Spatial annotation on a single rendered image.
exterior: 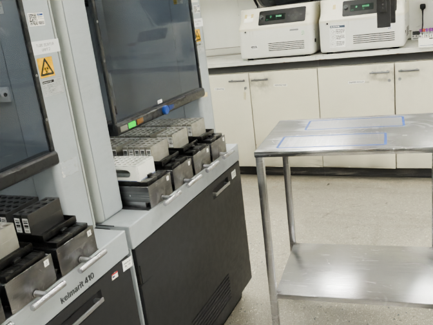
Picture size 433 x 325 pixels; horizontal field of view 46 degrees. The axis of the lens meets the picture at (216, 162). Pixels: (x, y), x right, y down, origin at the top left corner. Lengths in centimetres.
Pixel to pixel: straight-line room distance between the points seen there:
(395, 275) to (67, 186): 122
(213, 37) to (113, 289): 343
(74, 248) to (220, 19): 350
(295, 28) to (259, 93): 54
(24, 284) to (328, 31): 289
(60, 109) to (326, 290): 112
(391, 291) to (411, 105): 194
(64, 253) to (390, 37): 279
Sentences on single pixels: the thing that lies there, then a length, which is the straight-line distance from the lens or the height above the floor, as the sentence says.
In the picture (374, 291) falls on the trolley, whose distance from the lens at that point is 189.
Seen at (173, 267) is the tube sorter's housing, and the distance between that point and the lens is 166.
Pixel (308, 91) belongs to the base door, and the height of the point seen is 65.
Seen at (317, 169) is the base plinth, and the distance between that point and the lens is 389.
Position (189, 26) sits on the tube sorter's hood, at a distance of 194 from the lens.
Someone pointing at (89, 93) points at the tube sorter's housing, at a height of 110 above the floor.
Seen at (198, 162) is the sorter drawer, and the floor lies 77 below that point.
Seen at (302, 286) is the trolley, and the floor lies 28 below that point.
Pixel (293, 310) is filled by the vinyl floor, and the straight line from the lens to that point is 230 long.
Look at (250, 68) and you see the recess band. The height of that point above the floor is 84.
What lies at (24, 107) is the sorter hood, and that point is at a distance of 123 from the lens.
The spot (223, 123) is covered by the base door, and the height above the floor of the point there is 43.
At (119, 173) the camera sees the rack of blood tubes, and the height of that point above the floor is 81.
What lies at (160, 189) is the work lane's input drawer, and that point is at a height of 78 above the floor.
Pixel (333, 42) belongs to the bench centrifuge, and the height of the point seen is 98.
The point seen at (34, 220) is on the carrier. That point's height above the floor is 86.
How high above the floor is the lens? 127
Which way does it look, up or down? 16 degrees down
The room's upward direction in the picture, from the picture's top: 7 degrees counter-clockwise
